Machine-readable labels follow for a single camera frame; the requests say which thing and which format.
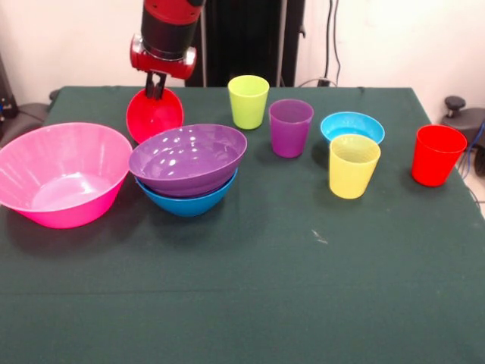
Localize green cup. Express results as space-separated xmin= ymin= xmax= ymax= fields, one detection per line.
xmin=227 ymin=74 xmax=271 ymax=130

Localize dark green table cloth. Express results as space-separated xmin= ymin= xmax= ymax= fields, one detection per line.
xmin=0 ymin=85 xmax=485 ymax=364

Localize large purple bowl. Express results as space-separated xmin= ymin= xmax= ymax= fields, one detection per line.
xmin=128 ymin=124 xmax=248 ymax=197

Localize black wall cable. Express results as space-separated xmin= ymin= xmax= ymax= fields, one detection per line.
xmin=324 ymin=0 xmax=342 ymax=86

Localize black pedestal leg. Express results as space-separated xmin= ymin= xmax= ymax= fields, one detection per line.
xmin=0 ymin=102 xmax=50 ymax=152
xmin=440 ymin=108 xmax=485 ymax=160

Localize black knob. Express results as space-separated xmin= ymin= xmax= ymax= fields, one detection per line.
xmin=444 ymin=96 xmax=466 ymax=118

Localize small crimson bowl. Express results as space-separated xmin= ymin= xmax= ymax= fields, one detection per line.
xmin=126 ymin=87 xmax=185 ymax=144

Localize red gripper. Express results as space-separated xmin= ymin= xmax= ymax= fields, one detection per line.
xmin=130 ymin=33 xmax=197 ymax=101

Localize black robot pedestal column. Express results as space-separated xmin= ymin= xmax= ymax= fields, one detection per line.
xmin=183 ymin=0 xmax=306 ymax=88

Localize black equipment box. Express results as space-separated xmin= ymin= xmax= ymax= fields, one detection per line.
xmin=0 ymin=52 xmax=18 ymax=122

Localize red cup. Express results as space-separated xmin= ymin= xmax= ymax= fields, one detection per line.
xmin=411 ymin=124 xmax=468 ymax=187

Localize small light blue bowl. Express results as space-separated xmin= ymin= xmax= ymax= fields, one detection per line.
xmin=320 ymin=111 xmax=386 ymax=147

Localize purple cup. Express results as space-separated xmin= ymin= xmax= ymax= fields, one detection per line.
xmin=268 ymin=99 xmax=314 ymax=159

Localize yellow cup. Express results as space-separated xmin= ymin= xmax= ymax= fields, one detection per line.
xmin=328 ymin=134 xmax=381 ymax=199

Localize large pink bowl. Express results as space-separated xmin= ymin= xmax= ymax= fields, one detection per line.
xmin=0 ymin=122 xmax=133 ymax=230

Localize large blue bowl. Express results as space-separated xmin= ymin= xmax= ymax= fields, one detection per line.
xmin=135 ymin=168 xmax=239 ymax=218

